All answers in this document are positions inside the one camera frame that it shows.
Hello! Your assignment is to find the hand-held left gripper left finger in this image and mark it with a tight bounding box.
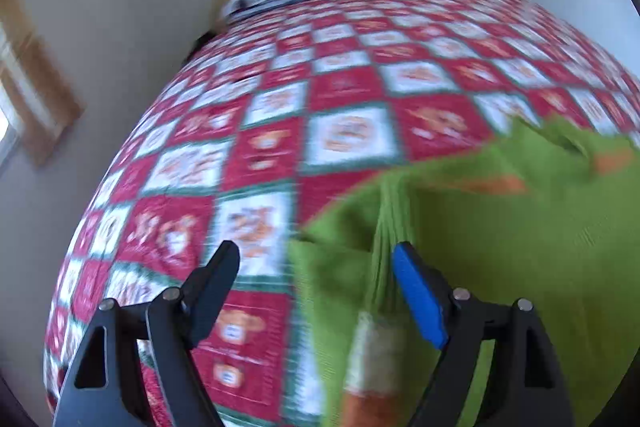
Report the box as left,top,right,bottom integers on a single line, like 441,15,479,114
52,240,241,427

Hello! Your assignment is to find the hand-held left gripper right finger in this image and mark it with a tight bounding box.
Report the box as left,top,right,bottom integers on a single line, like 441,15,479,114
391,242,576,427

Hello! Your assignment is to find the green orange striped knit sweater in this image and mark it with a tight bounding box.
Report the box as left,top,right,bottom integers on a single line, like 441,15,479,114
287,114,640,427

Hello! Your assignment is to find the red checked printed blanket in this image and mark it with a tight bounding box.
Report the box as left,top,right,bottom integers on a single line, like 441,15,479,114
42,0,640,427

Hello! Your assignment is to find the sliding glass window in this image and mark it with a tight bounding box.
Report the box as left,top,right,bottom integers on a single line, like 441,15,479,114
0,97,24,168

